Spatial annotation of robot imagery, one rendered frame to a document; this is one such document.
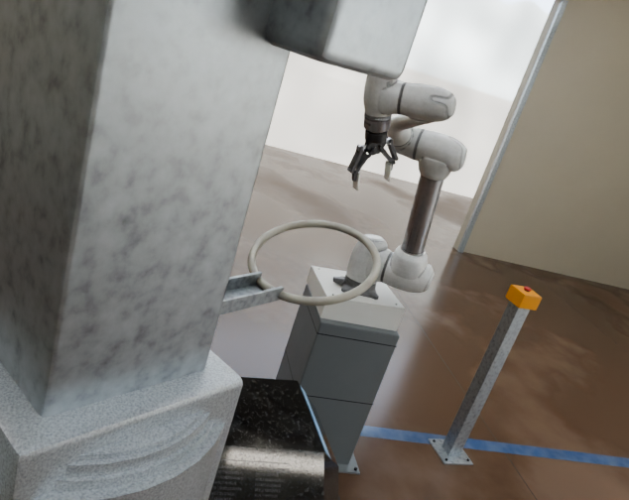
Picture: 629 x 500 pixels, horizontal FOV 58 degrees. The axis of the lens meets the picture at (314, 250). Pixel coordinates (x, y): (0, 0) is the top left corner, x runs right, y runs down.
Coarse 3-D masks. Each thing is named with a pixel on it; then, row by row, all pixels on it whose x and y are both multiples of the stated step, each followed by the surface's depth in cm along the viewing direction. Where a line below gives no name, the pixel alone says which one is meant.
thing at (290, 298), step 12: (276, 228) 221; (288, 228) 224; (336, 228) 224; (348, 228) 222; (264, 240) 216; (360, 240) 219; (252, 252) 209; (372, 252) 211; (252, 264) 203; (372, 276) 199; (264, 288) 194; (360, 288) 194; (288, 300) 190; (300, 300) 189; (312, 300) 189; (324, 300) 189; (336, 300) 190; (348, 300) 192
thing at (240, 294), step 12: (240, 276) 190; (252, 276) 195; (228, 288) 188; (240, 288) 192; (252, 288) 195; (276, 288) 190; (228, 300) 173; (240, 300) 178; (252, 300) 182; (264, 300) 187; (276, 300) 192
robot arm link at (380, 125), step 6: (366, 120) 186; (372, 120) 184; (378, 120) 184; (384, 120) 184; (390, 120) 187; (366, 126) 188; (372, 126) 185; (378, 126) 185; (384, 126) 185; (372, 132) 188; (378, 132) 186
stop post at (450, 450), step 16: (512, 288) 295; (512, 304) 296; (528, 304) 290; (512, 320) 295; (496, 336) 303; (512, 336) 299; (496, 352) 302; (480, 368) 311; (496, 368) 306; (480, 384) 309; (464, 400) 319; (480, 400) 313; (464, 416) 317; (448, 432) 328; (464, 432) 320; (448, 448) 325; (464, 464) 323
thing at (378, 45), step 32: (288, 0) 48; (320, 0) 46; (352, 0) 46; (384, 0) 49; (416, 0) 52; (288, 32) 49; (320, 32) 46; (352, 32) 48; (384, 32) 51; (416, 32) 54; (352, 64) 50; (384, 64) 53
